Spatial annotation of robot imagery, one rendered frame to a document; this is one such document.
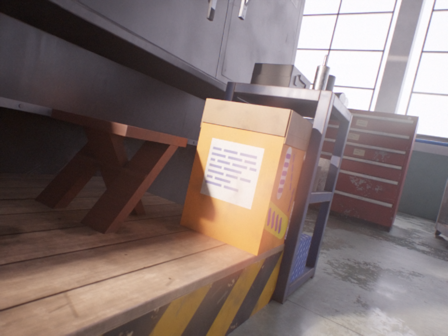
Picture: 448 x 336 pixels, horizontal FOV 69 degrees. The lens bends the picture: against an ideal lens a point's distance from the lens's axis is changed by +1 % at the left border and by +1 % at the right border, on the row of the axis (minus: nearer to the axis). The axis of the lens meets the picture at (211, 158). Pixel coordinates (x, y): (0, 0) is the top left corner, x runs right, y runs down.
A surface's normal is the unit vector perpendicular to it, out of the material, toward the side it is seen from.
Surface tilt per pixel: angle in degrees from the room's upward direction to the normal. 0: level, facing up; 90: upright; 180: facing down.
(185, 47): 86
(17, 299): 0
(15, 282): 0
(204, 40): 86
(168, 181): 90
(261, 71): 90
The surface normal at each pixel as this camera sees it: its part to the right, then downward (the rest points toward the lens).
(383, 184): -0.54, -0.05
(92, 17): 0.82, 0.21
